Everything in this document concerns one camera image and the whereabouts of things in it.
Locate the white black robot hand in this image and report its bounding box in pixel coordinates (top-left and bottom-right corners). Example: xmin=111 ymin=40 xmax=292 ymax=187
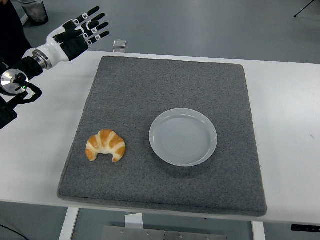
xmin=37 ymin=6 xmax=111 ymax=66

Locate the golden croissant bread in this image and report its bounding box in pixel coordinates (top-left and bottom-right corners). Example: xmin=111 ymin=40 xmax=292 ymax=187
xmin=85 ymin=129 xmax=126 ymax=163

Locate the white round plate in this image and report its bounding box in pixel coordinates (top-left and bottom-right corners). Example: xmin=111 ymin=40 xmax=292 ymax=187
xmin=148 ymin=107 xmax=219 ymax=168

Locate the dark mesh waste bin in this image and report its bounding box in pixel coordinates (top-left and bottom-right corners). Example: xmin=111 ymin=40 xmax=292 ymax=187
xmin=19 ymin=0 xmax=50 ymax=26

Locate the black robot upper body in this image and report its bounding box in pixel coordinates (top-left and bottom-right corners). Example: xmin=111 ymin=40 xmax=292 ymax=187
xmin=0 ymin=0 xmax=33 ymax=63

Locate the grey felt mat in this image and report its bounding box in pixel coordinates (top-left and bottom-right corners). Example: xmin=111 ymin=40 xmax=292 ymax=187
xmin=56 ymin=55 xmax=268 ymax=218

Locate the white table leg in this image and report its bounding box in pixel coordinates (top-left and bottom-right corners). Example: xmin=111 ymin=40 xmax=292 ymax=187
xmin=58 ymin=207 xmax=80 ymax=240
xmin=251 ymin=221 xmax=266 ymax=240

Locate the black tripod leg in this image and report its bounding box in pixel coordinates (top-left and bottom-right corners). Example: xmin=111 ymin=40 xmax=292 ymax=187
xmin=293 ymin=0 xmax=320 ymax=18

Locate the black control box under table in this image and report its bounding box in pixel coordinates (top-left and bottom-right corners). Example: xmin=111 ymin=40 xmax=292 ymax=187
xmin=291 ymin=224 xmax=320 ymax=232

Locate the black floor cable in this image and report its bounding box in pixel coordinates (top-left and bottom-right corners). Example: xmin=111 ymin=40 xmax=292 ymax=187
xmin=0 ymin=223 xmax=25 ymax=240

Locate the white bracket under table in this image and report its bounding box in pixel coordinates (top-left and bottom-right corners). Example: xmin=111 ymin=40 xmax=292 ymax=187
xmin=124 ymin=213 xmax=144 ymax=230

